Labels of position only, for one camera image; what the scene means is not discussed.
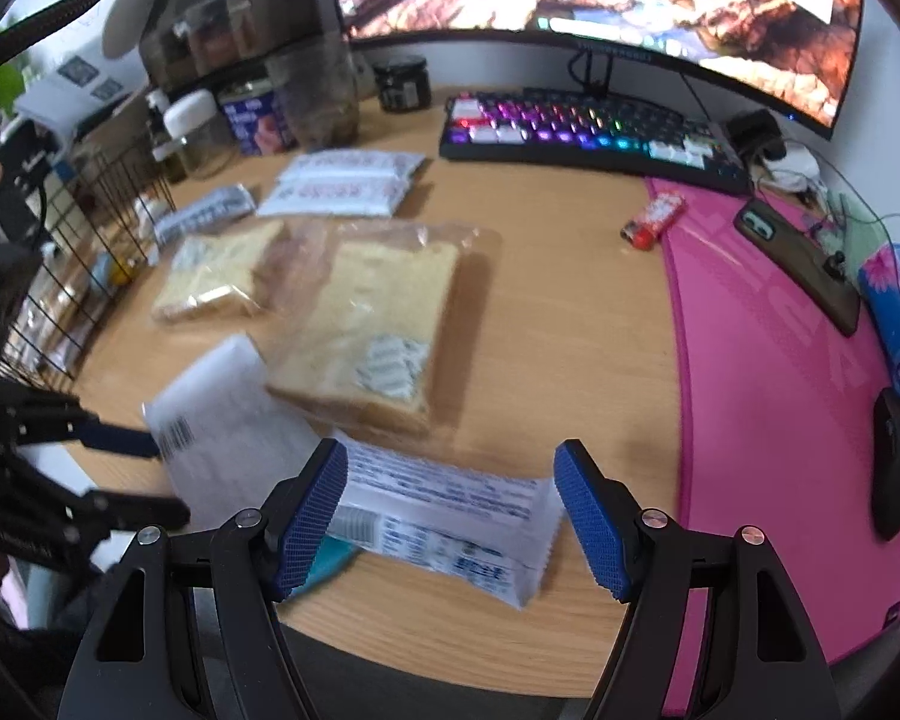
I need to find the small dark jar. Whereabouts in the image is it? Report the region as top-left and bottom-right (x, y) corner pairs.
(373, 56), (432, 113)

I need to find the brown woven box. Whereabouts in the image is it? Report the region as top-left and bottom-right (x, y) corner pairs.
(67, 101), (166, 192)

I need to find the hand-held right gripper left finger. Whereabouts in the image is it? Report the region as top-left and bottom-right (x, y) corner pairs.
(56, 436), (350, 720)

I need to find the clear glass tumbler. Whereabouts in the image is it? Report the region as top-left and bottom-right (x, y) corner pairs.
(266, 34), (361, 151)

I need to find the black wire basket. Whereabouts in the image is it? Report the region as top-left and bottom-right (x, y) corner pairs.
(0, 142), (178, 392)

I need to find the teal flat object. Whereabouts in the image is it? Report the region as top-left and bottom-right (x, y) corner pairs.
(283, 536), (362, 602)

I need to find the white barcode packet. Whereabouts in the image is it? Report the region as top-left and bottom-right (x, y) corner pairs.
(144, 336), (323, 533)

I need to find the white pump bottle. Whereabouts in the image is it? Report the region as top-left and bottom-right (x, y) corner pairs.
(146, 88), (175, 160)

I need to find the white blue-print packet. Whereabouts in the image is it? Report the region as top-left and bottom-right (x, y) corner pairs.
(328, 435), (567, 610)

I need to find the small black pouch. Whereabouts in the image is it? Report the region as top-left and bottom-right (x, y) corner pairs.
(727, 109), (786, 164)

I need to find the white bundled cable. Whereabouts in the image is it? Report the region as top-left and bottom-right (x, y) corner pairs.
(757, 142), (824, 194)

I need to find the white round disc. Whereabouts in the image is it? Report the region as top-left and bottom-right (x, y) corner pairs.
(105, 0), (185, 61)

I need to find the bagged bread slice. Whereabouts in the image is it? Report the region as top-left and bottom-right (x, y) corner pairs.
(152, 220), (287, 325)
(268, 225), (497, 436)

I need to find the black backlit keyboard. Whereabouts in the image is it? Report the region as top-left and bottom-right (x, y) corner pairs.
(439, 88), (751, 196)

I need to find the thin green wire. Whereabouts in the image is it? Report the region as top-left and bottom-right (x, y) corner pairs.
(814, 157), (900, 275)

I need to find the white grey striped packet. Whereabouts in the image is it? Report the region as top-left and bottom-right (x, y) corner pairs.
(154, 186), (258, 245)

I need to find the blue luncheon meat can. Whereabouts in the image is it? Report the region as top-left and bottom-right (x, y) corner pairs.
(217, 82), (299, 158)

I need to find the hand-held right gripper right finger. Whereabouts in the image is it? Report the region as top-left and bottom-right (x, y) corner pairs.
(553, 439), (845, 720)

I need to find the long white red-print packet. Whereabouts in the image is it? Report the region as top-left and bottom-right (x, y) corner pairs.
(257, 177), (411, 218)
(277, 151), (427, 185)

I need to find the spice rack with clear cover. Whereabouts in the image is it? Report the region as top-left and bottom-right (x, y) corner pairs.
(139, 0), (346, 91)

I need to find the blue floral tissue pack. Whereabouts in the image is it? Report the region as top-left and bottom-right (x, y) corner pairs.
(859, 244), (900, 400)

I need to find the glass jar with white lid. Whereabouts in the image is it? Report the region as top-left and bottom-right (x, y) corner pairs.
(163, 90), (231, 179)

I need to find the black box with orange mark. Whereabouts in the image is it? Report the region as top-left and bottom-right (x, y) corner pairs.
(0, 120), (55, 242)

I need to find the white printed sheet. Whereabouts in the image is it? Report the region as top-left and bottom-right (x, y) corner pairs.
(15, 52), (147, 128)

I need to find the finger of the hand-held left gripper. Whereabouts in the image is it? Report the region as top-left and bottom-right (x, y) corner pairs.
(51, 487), (192, 535)
(0, 381), (160, 458)

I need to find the red lighter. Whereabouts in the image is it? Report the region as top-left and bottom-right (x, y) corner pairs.
(621, 191), (687, 250)

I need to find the brown cased phone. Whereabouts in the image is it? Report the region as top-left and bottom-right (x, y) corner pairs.
(733, 199), (863, 337)

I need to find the blue and yellow duck toy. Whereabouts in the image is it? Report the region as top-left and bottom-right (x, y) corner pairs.
(94, 251), (140, 290)

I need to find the pink desk mat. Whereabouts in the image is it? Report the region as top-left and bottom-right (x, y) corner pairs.
(645, 176), (900, 717)

